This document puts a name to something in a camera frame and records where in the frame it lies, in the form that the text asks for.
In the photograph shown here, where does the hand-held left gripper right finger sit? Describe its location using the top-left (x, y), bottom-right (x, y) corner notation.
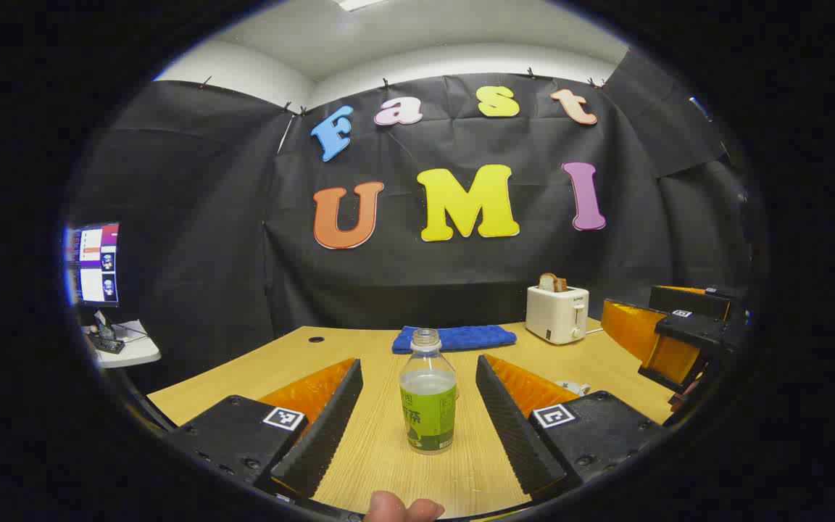
top-left (475, 354), bottom-right (670, 499)

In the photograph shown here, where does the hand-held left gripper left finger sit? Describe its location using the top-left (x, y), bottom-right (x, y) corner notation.
top-left (164, 357), bottom-right (365, 501)

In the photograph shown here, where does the green label water bottle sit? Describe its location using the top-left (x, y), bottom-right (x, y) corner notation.
top-left (399, 328), bottom-right (458, 455)

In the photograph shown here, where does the white toaster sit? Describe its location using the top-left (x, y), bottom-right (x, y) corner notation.
top-left (525, 285), bottom-right (590, 346)

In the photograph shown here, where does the blue towel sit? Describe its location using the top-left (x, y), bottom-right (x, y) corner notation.
top-left (391, 325), bottom-right (518, 355)

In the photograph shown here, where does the white side desk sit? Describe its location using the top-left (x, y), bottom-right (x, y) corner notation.
top-left (83, 319), bottom-right (162, 369)

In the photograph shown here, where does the computer monitor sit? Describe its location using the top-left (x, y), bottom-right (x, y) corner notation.
top-left (66, 223), bottom-right (120, 305)

